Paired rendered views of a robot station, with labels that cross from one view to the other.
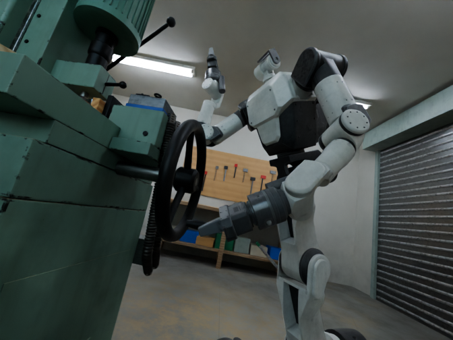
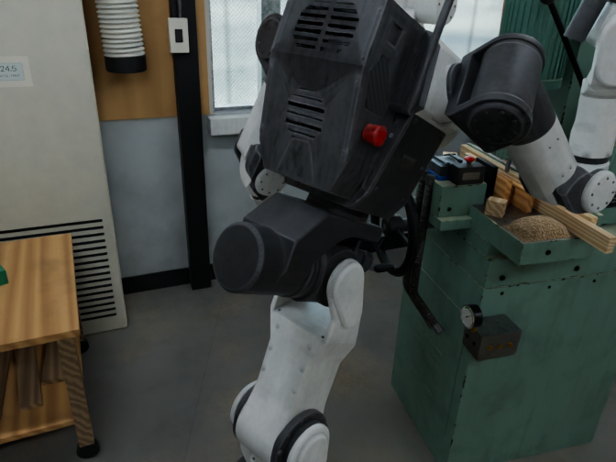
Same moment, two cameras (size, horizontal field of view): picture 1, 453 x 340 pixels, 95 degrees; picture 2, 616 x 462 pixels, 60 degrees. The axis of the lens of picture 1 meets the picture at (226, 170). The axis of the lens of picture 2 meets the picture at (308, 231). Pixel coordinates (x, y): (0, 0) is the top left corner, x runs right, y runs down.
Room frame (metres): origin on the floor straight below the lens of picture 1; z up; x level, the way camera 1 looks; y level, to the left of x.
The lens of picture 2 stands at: (1.67, -0.65, 1.45)
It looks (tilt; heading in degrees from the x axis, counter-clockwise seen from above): 26 degrees down; 158
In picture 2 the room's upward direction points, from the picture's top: 2 degrees clockwise
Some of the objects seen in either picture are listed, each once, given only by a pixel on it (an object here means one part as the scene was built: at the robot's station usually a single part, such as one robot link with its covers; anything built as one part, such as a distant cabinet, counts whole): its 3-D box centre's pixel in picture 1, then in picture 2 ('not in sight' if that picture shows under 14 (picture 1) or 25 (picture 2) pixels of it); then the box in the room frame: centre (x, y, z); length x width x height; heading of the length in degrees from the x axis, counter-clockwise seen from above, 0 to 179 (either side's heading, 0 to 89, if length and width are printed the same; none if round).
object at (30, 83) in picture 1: (112, 145); (474, 203); (0.55, 0.32, 0.87); 0.61 x 0.30 x 0.06; 174
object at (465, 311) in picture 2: not in sight; (472, 318); (0.77, 0.19, 0.65); 0.06 x 0.04 x 0.08; 174
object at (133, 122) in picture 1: (145, 135); (449, 191); (0.54, 0.23, 0.91); 0.15 x 0.14 x 0.09; 174
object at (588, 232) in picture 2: not in sight; (525, 193); (0.63, 0.42, 0.92); 0.62 x 0.02 x 0.04; 174
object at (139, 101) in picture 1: (154, 112); (454, 167); (0.55, 0.23, 0.99); 0.13 x 0.11 x 0.06; 174
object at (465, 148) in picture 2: not in sight; (516, 182); (0.57, 0.45, 0.92); 0.60 x 0.02 x 0.05; 174
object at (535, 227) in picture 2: not in sight; (539, 224); (0.80, 0.31, 0.92); 0.14 x 0.09 x 0.04; 84
